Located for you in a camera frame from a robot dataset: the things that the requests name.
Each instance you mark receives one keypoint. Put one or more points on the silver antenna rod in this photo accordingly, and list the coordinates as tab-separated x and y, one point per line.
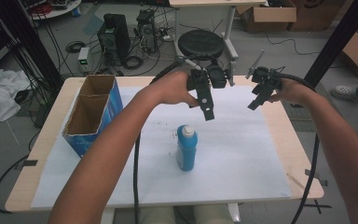
254	65

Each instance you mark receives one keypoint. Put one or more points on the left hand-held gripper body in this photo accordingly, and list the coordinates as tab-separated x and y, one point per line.
213	77

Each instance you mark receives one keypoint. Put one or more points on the white power supply unit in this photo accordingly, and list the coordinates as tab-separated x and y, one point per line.
83	57

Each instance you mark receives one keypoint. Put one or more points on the large brown cardboard box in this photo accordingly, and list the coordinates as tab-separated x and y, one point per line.
317	14

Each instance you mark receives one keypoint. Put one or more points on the white cloth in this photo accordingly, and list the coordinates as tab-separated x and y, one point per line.
0	93

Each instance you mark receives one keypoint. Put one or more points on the round white table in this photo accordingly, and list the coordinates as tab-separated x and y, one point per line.
56	7

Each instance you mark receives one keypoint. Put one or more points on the black metal stand post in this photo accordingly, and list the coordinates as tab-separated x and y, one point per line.
338	40

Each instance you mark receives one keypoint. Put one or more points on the white paper sheet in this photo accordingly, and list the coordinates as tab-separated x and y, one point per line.
230	155

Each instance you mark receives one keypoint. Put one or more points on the open brown cardboard box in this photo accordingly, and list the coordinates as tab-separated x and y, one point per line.
267	15

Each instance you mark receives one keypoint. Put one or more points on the black computer tower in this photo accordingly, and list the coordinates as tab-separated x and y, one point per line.
115	37

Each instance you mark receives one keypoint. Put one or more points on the person's right hand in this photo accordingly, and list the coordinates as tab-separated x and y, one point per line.
290	90

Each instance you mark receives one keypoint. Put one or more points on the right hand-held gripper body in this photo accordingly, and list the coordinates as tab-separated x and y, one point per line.
265	78

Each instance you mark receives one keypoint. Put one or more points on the grey computer tower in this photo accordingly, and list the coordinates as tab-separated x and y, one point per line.
146	29

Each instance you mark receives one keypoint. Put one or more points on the blue cardboard box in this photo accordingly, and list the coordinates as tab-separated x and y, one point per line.
93	115

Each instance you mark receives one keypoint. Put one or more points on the person's left hand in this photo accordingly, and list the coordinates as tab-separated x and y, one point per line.
171	90

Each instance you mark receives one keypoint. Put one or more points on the blue bottle with white cap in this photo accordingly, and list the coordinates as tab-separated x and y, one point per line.
186	149

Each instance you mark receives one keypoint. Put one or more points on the black tape piece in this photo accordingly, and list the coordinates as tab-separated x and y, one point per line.
28	162

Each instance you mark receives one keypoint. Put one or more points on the black round stool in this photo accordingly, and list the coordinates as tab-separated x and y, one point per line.
201	43

